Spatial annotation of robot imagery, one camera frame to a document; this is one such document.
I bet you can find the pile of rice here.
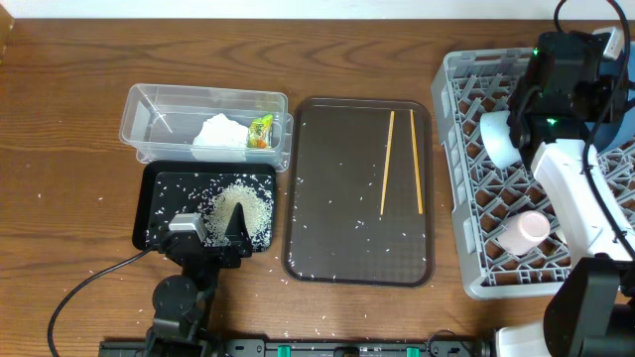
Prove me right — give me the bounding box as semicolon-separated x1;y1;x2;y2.
148;173;275;251

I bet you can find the dark blue plate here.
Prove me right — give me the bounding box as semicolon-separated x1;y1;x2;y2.
594;43;634;154

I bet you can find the white cup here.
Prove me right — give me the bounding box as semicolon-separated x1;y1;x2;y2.
479;111;521;169

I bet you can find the white tissue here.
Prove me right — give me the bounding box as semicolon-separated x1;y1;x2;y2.
192;113;248;148

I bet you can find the yellow green snack wrapper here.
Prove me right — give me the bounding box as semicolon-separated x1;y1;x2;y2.
247;114;274;149

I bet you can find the pink cup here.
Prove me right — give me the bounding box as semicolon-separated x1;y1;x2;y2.
497;210;551;256

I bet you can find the wooden chopstick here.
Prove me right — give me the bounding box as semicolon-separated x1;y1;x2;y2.
380;111;395;216
410;109;424;215

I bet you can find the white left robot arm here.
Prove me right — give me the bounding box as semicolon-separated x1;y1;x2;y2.
143;203;253;356

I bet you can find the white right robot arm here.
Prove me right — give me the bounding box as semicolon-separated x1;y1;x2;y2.
480;28;634;356

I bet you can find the grey dishwasher rack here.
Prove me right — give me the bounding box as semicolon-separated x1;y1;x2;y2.
431;48;630;299

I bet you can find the black plastic tray bin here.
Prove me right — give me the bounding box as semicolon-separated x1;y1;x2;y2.
132;161;276;252

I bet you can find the brown serving tray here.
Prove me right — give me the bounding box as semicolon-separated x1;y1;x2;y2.
283;97;435;288

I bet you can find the clear plastic bin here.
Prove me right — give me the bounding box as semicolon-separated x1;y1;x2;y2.
119;83;294;172

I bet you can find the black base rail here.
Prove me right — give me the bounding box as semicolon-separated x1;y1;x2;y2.
98;330;496;357

